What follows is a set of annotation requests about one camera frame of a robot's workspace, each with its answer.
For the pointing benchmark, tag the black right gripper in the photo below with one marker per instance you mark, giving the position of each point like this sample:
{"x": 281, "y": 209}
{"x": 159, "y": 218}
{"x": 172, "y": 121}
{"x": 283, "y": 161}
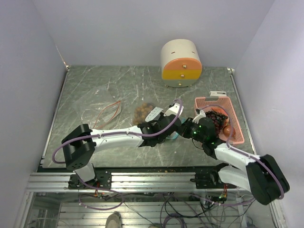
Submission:
{"x": 183, "y": 130}

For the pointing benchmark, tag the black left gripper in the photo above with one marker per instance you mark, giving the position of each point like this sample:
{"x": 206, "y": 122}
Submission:
{"x": 162, "y": 117}

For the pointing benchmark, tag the fake purple grape bunch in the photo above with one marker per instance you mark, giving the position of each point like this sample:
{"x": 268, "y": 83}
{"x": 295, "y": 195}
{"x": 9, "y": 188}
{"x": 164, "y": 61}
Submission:
{"x": 219, "y": 120}

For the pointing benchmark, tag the fake brown round fruit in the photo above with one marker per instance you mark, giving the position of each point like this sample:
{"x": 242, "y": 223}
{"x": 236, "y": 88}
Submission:
{"x": 229, "y": 131}

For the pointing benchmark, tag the pink perforated plastic basket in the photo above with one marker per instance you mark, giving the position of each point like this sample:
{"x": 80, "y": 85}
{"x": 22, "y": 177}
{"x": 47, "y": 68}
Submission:
{"x": 225, "y": 103}

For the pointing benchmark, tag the orange zip top bag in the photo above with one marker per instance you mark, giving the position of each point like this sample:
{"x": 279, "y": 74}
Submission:
{"x": 97, "y": 108}

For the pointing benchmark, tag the blue zip top bag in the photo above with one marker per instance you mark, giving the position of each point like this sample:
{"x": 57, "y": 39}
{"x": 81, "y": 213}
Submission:
{"x": 152, "y": 114}

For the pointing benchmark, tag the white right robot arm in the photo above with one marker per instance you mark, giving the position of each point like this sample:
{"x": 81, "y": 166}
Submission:
{"x": 260, "y": 175}

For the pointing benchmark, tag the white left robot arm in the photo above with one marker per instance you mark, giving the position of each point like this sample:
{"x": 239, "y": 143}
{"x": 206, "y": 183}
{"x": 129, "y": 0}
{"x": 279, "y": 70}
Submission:
{"x": 82, "y": 142}

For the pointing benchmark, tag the fake brown longan bunch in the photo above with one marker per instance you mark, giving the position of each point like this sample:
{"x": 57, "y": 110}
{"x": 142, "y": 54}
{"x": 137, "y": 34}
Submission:
{"x": 141, "y": 112}

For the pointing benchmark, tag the small white plastic clip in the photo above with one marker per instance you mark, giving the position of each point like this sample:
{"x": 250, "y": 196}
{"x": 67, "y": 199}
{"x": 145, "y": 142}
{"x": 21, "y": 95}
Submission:
{"x": 217, "y": 93}

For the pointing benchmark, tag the round mini drawer cabinet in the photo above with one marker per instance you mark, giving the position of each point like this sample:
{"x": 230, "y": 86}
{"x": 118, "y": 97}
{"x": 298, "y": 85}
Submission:
{"x": 180, "y": 63}

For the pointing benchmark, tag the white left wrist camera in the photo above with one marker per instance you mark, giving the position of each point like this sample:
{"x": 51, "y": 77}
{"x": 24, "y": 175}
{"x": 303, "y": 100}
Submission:
{"x": 174, "y": 109}

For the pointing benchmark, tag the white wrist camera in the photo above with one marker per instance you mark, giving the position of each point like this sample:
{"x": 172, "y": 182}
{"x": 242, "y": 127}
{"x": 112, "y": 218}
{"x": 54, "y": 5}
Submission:
{"x": 199, "y": 114}
{"x": 174, "y": 109}

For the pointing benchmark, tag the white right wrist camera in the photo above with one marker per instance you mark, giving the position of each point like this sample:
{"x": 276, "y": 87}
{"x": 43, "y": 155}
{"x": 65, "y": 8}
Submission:
{"x": 199, "y": 114}

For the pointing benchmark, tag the aluminium rail frame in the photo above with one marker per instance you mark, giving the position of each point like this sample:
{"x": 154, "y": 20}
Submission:
{"x": 137, "y": 180}

